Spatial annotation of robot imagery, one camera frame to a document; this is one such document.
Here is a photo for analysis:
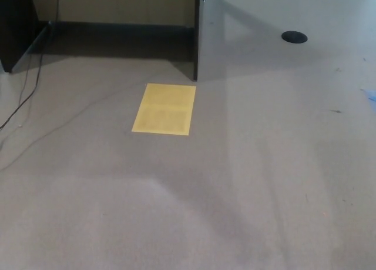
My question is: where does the yellow paper sheet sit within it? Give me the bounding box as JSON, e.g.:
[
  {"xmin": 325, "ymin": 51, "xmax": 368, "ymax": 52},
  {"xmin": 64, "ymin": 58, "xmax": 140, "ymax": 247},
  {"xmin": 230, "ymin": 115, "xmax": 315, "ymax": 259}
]
[{"xmin": 131, "ymin": 83, "xmax": 197, "ymax": 135}]

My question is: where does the dark narrow desk side panel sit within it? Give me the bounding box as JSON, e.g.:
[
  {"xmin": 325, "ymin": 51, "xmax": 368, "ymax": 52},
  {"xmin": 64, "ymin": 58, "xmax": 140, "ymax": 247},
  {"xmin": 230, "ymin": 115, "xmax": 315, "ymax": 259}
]
[{"xmin": 192, "ymin": 0, "xmax": 208, "ymax": 82}]

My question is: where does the black round floor cover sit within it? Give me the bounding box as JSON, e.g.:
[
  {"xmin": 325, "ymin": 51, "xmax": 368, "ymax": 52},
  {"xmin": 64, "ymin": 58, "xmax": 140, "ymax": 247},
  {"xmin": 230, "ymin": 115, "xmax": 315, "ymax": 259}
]
[{"xmin": 281, "ymin": 31, "xmax": 309, "ymax": 45}]

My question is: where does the blue scrap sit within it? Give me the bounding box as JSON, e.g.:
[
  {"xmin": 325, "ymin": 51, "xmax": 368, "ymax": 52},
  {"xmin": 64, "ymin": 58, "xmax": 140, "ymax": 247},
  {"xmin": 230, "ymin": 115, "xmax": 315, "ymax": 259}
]
[{"xmin": 361, "ymin": 88, "xmax": 376, "ymax": 103}]

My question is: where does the dark wide desk side panel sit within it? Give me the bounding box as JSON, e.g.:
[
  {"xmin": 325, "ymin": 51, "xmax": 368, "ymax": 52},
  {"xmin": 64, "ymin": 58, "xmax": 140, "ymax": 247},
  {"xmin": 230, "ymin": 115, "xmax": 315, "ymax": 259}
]
[{"xmin": 0, "ymin": 0, "xmax": 52, "ymax": 74}]

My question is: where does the long thin grey floor cable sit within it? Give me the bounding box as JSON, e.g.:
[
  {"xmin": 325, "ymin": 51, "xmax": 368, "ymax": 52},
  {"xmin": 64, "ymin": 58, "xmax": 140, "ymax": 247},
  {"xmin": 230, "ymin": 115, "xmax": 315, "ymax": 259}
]
[{"xmin": 0, "ymin": 83, "xmax": 147, "ymax": 172}]

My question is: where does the thin dark floor cable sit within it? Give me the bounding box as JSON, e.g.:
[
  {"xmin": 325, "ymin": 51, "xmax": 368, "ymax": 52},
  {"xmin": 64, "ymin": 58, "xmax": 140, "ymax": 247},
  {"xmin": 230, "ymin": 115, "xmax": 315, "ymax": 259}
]
[{"xmin": 7, "ymin": 51, "xmax": 33, "ymax": 121}]

